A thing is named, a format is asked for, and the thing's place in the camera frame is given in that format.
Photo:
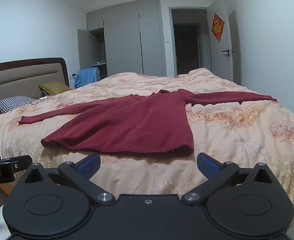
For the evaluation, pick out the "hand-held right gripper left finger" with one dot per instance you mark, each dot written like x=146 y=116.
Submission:
x=88 y=167

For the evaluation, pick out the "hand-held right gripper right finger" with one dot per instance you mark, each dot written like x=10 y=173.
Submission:
x=208 y=167

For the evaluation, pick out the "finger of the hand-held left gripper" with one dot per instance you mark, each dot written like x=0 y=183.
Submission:
x=19 y=162

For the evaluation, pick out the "dark red sweater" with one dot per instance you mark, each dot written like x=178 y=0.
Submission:
x=137 y=120

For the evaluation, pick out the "floral peach blanket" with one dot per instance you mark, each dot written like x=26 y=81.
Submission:
x=236 y=135

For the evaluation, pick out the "houndstooth pillow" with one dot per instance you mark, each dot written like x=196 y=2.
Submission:
x=12 y=103

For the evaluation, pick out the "olive yellow pillow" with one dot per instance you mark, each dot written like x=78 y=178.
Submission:
x=54 y=87

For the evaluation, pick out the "beige padded bed headboard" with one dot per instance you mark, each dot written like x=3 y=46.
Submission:
x=17 y=77

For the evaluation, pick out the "blue clothing pile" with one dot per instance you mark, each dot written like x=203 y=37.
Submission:
x=87 y=76

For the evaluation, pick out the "white room door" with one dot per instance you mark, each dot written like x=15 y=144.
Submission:
x=218 y=60

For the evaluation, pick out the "open grey wardrobe door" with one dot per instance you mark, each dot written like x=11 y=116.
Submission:
x=83 y=50

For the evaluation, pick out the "grey built-in wardrobe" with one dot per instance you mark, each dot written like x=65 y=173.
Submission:
x=127 y=42

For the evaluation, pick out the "red diamond door decoration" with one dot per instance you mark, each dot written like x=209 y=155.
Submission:
x=217 y=27

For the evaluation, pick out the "white door frame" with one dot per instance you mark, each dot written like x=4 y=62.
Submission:
x=170 y=42

